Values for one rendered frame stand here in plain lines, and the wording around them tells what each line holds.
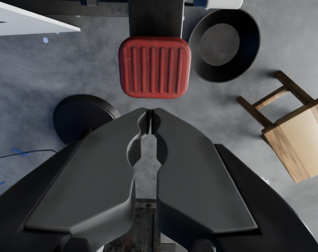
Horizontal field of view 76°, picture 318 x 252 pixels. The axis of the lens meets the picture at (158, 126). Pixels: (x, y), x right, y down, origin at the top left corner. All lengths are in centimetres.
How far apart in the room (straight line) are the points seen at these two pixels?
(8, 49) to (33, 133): 45
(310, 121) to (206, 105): 45
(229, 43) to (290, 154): 53
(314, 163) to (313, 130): 17
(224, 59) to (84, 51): 64
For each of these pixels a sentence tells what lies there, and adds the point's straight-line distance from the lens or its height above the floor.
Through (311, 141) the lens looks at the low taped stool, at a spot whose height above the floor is 33.
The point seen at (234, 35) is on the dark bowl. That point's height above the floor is 0.
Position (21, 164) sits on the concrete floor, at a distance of 155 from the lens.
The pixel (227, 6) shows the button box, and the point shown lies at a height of 62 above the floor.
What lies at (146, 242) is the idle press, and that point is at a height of 27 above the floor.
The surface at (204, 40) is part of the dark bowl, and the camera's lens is 99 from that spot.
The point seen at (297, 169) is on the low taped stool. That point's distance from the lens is 104.
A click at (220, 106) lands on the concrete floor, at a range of 111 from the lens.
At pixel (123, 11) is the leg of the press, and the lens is 94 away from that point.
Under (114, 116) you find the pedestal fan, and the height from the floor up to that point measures 3.
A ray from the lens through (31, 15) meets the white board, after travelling 70.
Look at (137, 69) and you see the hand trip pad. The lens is 20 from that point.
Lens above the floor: 96
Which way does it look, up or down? 59 degrees down
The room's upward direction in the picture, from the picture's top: 180 degrees clockwise
